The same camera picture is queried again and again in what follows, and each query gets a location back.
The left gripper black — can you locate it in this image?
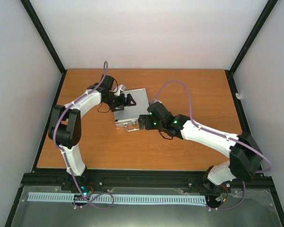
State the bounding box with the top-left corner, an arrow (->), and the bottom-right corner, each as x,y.
103,93 -> 133,112

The aluminium poker case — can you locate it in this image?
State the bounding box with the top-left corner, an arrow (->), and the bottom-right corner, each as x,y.
114,88 -> 149,131

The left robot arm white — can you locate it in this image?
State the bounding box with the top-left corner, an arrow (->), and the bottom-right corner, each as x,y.
48,74 -> 136,191

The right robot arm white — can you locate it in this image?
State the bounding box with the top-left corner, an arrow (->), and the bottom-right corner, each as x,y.
138,102 -> 264,192

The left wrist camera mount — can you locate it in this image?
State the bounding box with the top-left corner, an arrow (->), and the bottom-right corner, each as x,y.
113,84 -> 126,96

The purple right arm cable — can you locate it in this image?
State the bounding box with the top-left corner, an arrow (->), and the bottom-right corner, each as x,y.
153,79 -> 272,212

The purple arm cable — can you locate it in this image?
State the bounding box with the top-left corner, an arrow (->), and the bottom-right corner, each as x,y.
53,61 -> 115,212
153,79 -> 272,212

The light blue cable duct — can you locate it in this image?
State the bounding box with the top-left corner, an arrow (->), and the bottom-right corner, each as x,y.
27,192 -> 206,206

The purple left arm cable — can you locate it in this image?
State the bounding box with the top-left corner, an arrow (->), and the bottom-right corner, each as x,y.
53,61 -> 115,212

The black aluminium frame rail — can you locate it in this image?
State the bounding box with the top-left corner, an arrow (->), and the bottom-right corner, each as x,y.
18,169 -> 275,197

